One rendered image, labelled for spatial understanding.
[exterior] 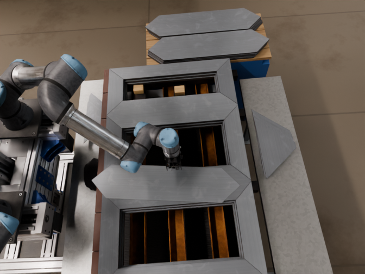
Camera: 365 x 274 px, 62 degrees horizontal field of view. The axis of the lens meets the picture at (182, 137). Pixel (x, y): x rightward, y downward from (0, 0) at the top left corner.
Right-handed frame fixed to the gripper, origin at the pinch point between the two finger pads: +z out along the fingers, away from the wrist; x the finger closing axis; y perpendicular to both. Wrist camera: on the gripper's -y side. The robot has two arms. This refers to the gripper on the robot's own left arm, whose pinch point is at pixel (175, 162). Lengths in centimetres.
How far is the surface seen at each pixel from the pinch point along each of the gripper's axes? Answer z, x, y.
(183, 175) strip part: 0.8, 4.1, 7.0
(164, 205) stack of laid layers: 0.9, -6.1, 21.0
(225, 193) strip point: 0.8, 23.4, 17.8
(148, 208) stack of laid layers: 2.5, -14.5, 21.6
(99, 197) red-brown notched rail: 4.7, -39.4, 13.2
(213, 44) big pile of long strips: 2, 28, -79
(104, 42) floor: 87, -70, -176
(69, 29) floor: 87, -109, -199
